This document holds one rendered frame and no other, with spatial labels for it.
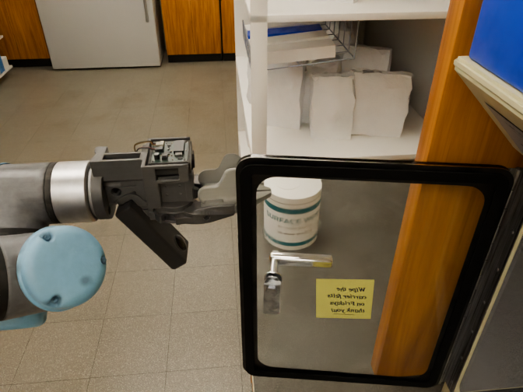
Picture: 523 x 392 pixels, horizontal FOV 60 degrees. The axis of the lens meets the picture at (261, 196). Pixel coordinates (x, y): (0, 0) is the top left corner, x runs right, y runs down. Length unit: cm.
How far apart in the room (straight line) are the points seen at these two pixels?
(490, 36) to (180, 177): 33
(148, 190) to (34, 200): 13
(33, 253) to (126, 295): 192
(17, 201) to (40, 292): 18
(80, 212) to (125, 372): 153
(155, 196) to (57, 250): 15
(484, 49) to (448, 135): 15
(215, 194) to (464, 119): 30
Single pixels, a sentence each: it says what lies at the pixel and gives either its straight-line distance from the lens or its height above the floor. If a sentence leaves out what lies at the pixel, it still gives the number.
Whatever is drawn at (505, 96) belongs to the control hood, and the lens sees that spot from 40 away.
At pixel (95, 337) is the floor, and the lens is 221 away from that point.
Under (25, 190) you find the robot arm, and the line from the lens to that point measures 57.
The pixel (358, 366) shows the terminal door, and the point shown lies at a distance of 75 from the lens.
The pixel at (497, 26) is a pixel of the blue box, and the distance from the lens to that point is 43.
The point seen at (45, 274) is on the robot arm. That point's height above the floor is 137.
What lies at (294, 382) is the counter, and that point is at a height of 94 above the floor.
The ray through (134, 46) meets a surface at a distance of 522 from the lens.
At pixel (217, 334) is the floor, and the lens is 210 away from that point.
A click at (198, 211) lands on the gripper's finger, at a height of 132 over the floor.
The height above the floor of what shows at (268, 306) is 117.
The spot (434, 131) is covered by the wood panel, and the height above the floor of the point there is 141.
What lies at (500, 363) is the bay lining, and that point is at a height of 108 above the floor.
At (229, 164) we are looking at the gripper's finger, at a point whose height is 135.
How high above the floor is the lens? 164
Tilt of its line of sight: 34 degrees down
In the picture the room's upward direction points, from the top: straight up
